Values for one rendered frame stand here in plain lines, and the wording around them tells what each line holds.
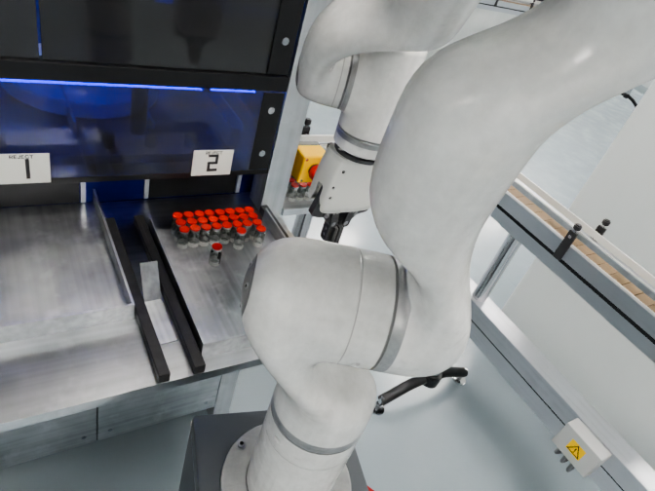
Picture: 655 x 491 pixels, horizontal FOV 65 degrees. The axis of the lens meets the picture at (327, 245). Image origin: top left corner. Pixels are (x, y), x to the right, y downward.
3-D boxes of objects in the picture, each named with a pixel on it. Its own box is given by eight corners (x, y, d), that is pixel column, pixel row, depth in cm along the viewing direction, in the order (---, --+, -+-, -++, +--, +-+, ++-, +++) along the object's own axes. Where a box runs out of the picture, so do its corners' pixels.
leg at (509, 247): (411, 376, 203) (500, 221, 158) (428, 370, 208) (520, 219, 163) (424, 395, 198) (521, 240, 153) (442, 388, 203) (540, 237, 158)
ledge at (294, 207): (259, 184, 135) (261, 177, 134) (302, 181, 142) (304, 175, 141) (282, 216, 126) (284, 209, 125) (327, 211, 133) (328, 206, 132)
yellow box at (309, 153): (285, 167, 125) (290, 140, 121) (310, 166, 129) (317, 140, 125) (297, 184, 121) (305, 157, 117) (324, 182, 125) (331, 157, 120)
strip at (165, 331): (137, 286, 94) (139, 262, 90) (154, 283, 95) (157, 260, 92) (160, 345, 85) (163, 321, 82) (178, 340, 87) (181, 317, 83)
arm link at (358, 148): (376, 116, 78) (370, 133, 80) (327, 115, 74) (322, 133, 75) (407, 144, 73) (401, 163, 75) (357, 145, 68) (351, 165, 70)
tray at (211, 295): (148, 231, 106) (149, 217, 104) (263, 220, 120) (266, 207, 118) (201, 358, 85) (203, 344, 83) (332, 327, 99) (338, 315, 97)
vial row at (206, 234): (174, 243, 105) (176, 225, 102) (255, 234, 114) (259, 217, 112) (177, 249, 104) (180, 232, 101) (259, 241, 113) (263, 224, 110)
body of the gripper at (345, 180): (376, 130, 79) (355, 190, 86) (320, 130, 74) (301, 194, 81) (404, 156, 75) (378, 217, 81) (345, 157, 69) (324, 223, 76)
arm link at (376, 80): (331, 133, 69) (398, 150, 70) (362, 34, 61) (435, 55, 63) (331, 108, 76) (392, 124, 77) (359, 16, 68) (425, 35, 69)
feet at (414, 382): (364, 402, 197) (375, 380, 189) (457, 370, 223) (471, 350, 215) (375, 420, 192) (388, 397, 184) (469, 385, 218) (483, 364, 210)
